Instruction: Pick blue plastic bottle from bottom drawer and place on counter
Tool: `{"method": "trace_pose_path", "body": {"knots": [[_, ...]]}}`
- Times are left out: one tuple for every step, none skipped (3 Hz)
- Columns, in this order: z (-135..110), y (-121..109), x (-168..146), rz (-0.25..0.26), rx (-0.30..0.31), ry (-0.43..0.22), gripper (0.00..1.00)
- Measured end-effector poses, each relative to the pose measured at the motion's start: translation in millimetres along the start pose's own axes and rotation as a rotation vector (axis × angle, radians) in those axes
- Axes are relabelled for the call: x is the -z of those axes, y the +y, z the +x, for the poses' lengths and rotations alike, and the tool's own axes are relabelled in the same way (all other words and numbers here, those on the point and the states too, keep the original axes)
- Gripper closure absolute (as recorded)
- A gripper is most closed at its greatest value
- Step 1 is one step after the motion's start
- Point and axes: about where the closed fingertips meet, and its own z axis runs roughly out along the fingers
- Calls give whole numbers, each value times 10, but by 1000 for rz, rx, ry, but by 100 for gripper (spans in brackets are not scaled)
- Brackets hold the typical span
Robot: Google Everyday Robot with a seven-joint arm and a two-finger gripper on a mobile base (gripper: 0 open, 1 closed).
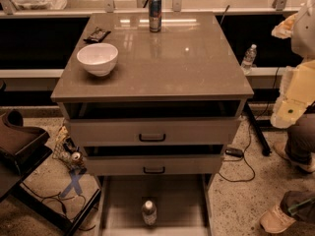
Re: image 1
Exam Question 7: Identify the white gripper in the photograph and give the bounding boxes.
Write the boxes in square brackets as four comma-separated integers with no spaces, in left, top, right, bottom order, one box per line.
[271,14,315,129]

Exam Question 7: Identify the clear plastic bottle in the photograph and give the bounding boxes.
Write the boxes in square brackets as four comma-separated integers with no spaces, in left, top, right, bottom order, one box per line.
[142,200,158,226]

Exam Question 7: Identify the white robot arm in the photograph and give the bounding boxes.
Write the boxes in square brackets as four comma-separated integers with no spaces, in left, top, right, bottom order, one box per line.
[271,0,315,129]

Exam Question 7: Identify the clear water bottle on ledge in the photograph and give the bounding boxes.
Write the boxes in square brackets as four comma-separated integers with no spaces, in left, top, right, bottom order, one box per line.
[241,44,257,75]

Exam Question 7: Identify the grey drawer cabinet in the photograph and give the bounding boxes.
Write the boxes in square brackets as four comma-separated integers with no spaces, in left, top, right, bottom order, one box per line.
[50,11,255,236]

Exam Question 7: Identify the open bottom drawer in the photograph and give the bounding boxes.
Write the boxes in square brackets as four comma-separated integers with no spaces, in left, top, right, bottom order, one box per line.
[94,175,214,236]

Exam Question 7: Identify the tan shoe far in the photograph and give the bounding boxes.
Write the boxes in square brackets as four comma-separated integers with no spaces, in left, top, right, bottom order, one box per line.
[274,142,315,173]

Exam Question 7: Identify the tan shoe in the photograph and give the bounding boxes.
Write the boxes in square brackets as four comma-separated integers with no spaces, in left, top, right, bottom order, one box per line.
[260,205,295,234]
[274,142,315,173]

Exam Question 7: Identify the person's brown trouser leg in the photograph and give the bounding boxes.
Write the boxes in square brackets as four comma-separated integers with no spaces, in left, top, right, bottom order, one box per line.
[286,114,315,158]

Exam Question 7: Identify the blue energy drink can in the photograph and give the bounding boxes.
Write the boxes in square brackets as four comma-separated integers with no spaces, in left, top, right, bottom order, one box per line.
[149,0,161,32]

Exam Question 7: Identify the tan shoe near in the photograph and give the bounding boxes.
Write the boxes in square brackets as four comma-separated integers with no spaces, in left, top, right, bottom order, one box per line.
[260,205,295,234]

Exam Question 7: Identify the white ceramic bowl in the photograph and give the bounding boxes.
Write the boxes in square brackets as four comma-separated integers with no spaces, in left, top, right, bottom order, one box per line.
[77,43,118,77]

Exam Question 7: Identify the dark snack bar wrapper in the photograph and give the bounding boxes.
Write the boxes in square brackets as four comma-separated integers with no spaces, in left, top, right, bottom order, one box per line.
[84,28,110,44]

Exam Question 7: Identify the dark chair on left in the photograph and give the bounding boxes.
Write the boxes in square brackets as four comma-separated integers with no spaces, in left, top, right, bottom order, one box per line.
[0,110,100,236]

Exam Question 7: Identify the black power adapter with cable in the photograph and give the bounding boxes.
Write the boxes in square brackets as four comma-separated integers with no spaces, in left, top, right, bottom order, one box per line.
[218,115,274,183]

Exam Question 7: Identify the middle drawer with black handle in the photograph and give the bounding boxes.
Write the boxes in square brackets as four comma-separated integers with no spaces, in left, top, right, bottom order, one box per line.
[84,145,222,176]

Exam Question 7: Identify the drawer with black handle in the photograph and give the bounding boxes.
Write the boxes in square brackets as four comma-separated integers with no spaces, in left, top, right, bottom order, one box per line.
[65,118,240,147]
[84,145,222,176]

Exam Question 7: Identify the top drawer with black handle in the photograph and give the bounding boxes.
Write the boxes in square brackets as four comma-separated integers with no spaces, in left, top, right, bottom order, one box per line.
[65,118,240,147]

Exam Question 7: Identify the wire basket with cans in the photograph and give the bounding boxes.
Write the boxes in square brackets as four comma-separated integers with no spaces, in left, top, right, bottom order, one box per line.
[52,126,85,170]

